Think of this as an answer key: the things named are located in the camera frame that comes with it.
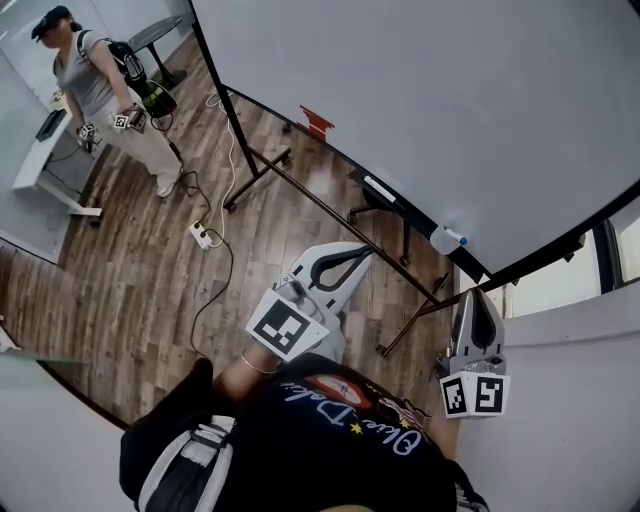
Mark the small yellow green object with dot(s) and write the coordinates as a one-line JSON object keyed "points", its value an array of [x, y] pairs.
{"points": [[59, 98]]}

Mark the large white whiteboard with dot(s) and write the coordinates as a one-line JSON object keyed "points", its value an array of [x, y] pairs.
{"points": [[425, 100]]}

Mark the round dark glass table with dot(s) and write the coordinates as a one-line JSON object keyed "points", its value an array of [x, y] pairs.
{"points": [[155, 29]]}

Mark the person's right forearm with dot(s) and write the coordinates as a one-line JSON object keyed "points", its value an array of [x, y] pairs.
{"points": [[442, 432]]}

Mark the white power strip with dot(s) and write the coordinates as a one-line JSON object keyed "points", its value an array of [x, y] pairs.
{"points": [[201, 235]]}

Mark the person's face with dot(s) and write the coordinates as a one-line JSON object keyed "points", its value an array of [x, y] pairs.
{"points": [[347, 508]]}

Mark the person in dark shirt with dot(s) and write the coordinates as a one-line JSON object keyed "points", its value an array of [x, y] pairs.
{"points": [[320, 450]]}

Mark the red whiteboard eraser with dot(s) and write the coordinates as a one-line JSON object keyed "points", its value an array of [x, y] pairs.
{"points": [[316, 122]]}

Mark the green glass table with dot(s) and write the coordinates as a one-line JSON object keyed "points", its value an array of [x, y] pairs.
{"points": [[45, 356]]}

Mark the black framed window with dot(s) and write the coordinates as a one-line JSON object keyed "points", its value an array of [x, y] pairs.
{"points": [[631, 250]]}

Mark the person's grey trousers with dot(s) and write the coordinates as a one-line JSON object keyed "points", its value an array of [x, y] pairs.
{"points": [[332, 342]]}

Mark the white standing desk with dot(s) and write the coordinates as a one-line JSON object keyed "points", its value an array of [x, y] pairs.
{"points": [[35, 160]]}

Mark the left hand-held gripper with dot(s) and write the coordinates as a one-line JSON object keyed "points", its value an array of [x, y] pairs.
{"points": [[287, 325]]}

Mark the large whiteboard on stand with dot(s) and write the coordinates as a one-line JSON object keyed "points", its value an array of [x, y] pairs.
{"points": [[239, 130]]}

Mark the person's left forearm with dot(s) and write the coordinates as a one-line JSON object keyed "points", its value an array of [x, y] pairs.
{"points": [[240, 376]]}

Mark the blue capped marker pen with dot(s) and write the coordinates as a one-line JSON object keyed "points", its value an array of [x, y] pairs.
{"points": [[462, 240]]}

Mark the white rectangular eraser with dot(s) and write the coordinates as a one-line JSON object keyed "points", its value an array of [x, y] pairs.
{"points": [[379, 187]]}

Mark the black flat device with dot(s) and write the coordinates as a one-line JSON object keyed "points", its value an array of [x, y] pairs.
{"points": [[50, 125]]}

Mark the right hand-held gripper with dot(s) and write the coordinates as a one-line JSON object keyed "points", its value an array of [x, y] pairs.
{"points": [[475, 395]]}

